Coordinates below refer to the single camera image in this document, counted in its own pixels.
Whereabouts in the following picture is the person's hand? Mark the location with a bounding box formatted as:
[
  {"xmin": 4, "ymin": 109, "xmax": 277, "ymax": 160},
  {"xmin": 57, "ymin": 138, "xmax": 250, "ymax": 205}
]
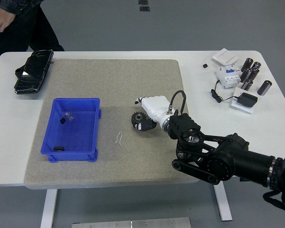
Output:
[{"xmin": 0, "ymin": 9, "xmax": 17, "ymax": 34}]

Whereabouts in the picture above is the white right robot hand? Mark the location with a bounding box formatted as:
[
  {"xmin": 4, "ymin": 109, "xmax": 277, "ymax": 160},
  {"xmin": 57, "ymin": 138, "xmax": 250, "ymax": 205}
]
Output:
[{"xmin": 133, "ymin": 95, "xmax": 173, "ymax": 132}]

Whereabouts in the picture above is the large black gear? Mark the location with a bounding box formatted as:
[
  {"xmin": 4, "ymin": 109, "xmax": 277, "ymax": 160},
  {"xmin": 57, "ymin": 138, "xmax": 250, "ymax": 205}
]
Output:
[{"xmin": 131, "ymin": 112, "xmax": 146, "ymax": 129}]

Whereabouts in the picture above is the blue plastic box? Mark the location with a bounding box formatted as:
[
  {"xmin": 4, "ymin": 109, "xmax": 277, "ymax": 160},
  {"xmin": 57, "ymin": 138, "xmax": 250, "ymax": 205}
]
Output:
[{"xmin": 40, "ymin": 97, "xmax": 102, "ymax": 163}]

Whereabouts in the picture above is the person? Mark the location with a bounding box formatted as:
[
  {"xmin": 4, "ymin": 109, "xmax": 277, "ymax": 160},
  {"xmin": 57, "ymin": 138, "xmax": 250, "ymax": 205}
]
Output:
[{"xmin": 0, "ymin": 0, "xmax": 65, "ymax": 73}]

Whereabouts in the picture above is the grey-brown mat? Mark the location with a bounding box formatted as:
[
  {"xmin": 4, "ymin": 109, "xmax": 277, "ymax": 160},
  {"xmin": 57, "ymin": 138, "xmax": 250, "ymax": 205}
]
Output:
[{"xmin": 24, "ymin": 59, "xmax": 201, "ymax": 190}]

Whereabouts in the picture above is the black wrapped device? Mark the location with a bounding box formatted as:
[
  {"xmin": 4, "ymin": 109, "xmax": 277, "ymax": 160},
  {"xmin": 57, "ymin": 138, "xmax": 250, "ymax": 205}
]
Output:
[{"xmin": 13, "ymin": 49, "xmax": 55, "ymax": 95}]

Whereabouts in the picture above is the white circuit breaker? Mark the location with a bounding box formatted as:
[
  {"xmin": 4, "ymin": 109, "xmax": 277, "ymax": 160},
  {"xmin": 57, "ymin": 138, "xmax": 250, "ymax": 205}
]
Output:
[{"xmin": 215, "ymin": 63, "xmax": 242, "ymax": 90}]

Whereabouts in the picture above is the white flat plate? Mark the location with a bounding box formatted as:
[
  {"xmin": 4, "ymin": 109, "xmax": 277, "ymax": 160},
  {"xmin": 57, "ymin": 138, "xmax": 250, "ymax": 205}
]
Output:
[{"xmin": 230, "ymin": 86, "xmax": 256, "ymax": 115}]

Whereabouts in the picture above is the black power adapter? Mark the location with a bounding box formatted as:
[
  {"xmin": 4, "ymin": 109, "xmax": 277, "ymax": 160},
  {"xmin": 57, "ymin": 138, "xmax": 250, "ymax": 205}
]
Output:
[{"xmin": 237, "ymin": 92, "xmax": 258, "ymax": 109}]

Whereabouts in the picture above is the white table leg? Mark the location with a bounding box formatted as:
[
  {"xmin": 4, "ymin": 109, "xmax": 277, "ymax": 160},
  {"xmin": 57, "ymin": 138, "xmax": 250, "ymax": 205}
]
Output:
[
  {"xmin": 40, "ymin": 189, "xmax": 59, "ymax": 228},
  {"xmin": 212, "ymin": 184, "xmax": 233, "ymax": 222}
]

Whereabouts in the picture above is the silver metal plate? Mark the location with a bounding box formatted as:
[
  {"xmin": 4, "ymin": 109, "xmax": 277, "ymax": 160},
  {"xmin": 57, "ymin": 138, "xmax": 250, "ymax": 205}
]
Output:
[{"xmin": 71, "ymin": 217, "xmax": 192, "ymax": 228}]

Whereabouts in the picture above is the black adapter cord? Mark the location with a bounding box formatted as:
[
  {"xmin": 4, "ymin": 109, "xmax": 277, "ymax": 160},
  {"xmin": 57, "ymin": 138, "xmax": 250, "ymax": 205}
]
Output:
[{"xmin": 210, "ymin": 80, "xmax": 238, "ymax": 104}]

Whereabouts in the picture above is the white switch plate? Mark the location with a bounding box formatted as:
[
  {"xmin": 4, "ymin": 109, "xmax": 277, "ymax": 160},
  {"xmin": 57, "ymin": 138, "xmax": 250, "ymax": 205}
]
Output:
[{"xmin": 212, "ymin": 48, "xmax": 239, "ymax": 65}]

